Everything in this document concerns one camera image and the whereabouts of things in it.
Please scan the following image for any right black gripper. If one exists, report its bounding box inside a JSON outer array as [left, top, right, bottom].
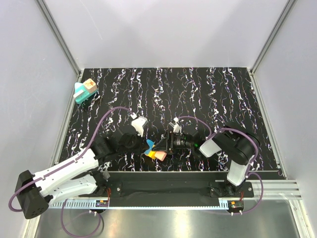
[[152, 129, 194, 155]]

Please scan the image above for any pink plug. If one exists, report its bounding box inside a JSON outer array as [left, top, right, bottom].
[[155, 151, 167, 161]]

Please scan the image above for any blue plug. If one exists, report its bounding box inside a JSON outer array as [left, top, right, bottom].
[[144, 139, 155, 155]]

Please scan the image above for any yellow cube socket adapter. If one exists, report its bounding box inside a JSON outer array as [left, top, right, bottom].
[[145, 151, 159, 160]]

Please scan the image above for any beige wooden plug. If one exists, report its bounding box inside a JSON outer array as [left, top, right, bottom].
[[83, 78, 98, 94]]

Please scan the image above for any teal socket block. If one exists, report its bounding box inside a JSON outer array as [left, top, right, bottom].
[[73, 82, 98, 104]]

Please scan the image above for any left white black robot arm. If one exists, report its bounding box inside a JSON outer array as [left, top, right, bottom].
[[13, 125, 148, 219]]

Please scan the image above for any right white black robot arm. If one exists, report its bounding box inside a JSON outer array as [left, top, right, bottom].
[[151, 125, 260, 197]]

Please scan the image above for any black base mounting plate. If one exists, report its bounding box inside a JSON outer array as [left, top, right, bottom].
[[89, 172, 254, 208]]

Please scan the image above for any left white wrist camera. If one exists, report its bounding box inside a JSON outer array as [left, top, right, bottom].
[[130, 113, 149, 137]]

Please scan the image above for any aluminium rail front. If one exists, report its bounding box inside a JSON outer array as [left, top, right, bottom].
[[37, 180, 301, 212]]

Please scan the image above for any left aluminium frame post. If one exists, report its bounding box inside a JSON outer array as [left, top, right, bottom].
[[35, 0, 81, 77]]

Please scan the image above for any aluminium frame post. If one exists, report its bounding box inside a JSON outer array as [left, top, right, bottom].
[[249, 0, 298, 75], [35, 0, 81, 77]]

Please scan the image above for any right aluminium frame post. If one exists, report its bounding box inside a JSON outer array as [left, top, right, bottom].
[[249, 0, 298, 75]]

